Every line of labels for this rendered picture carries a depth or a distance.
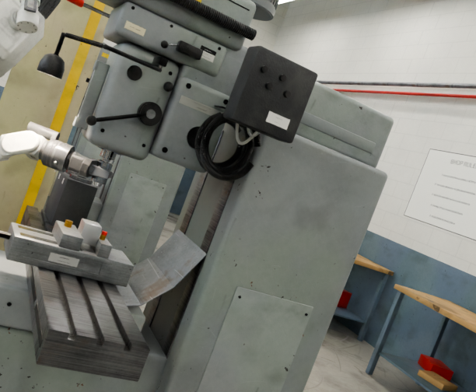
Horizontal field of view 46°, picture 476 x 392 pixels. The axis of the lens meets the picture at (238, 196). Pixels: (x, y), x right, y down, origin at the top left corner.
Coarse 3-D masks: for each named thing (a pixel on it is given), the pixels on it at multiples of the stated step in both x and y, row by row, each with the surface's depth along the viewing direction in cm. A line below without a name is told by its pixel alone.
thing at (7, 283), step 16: (0, 256) 179; (0, 272) 165; (16, 272) 170; (0, 288) 156; (16, 288) 158; (0, 304) 157; (16, 304) 159; (0, 320) 158; (16, 320) 160; (144, 320) 174
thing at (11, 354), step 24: (0, 336) 160; (24, 336) 162; (144, 336) 192; (0, 360) 161; (24, 360) 164; (0, 384) 162; (24, 384) 165; (48, 384) 168; (72, 384) 170; (96, 384) 173; (120, 384) 176; (144, 384) 180
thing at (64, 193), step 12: (60, 180) 220; (72, 180) 210; (84, 180) 214; (60, 192) 213; (72, 192) 211; (84, 192) 213; (48, 204) 226; (60, 204) 210; (72, 204) 212; (84, 204) 214; (48, 216) 218; (60, 216) 211; (72, 216) 213; (84, 216) 215
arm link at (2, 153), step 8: (0, 136) 171; (8, 136) 170; (16, 136) 170; (24, 136) 170; (32, 136) 171; (0, 144) 170; (8, 144) 169; (16, 144) 170; (24, 144) 170; (32, 144) 170; (0, 152) 170; (8, 152) 169; (16, 152) 169; (24, 152) 171; (0, 160) 173
